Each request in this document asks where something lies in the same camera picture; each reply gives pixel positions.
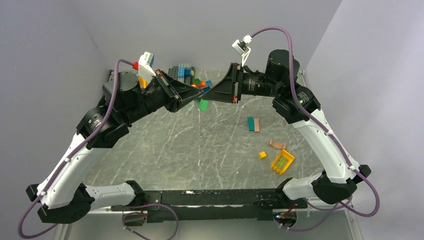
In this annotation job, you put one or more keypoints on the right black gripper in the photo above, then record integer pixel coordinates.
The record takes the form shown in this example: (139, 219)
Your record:
(227, 90)

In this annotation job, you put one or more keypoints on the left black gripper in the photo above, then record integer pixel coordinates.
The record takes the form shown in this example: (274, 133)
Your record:
(186, 93)

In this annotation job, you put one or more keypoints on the green key tag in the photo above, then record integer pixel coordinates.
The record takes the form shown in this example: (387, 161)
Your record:
(203, 105)

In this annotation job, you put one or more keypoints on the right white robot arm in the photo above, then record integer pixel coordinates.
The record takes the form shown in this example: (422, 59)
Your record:
(336, 182)

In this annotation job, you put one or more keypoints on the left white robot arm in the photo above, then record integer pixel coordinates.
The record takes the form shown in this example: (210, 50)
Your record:
(63, 196)

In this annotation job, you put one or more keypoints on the colourful brick cluster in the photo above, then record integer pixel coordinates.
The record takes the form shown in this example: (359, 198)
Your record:
(206, 86)

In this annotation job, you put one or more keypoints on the blue brick stack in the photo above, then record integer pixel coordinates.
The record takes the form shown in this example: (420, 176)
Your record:
(185, 73)

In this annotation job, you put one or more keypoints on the dark grey brick baseplate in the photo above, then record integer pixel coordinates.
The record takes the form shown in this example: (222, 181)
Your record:
(172, 72)

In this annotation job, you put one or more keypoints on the orange yellow triangle brick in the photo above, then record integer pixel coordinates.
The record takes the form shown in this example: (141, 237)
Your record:
(142, 82)

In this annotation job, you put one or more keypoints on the teal and tan brick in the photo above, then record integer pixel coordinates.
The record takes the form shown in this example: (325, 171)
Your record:
(253, 124)

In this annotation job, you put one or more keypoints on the small yellow brick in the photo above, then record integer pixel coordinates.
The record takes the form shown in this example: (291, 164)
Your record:
(262, 155)

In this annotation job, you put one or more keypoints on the tan curved brick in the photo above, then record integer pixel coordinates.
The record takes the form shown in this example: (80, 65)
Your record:
(276, 145)

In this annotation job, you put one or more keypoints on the yellow window brick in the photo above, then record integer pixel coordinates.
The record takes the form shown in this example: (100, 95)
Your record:
(282, 162)

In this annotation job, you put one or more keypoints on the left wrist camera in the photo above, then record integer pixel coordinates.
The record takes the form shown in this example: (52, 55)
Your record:
(144, 66)

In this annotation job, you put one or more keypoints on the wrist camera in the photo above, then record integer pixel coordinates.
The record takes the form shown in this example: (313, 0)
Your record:
(242, 48)
(144, 66)

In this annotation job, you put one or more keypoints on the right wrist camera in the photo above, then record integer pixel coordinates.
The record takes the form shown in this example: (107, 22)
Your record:
(242, 48)

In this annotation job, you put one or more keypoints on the black base frame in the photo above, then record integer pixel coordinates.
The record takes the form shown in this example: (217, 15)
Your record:
(261, 204)

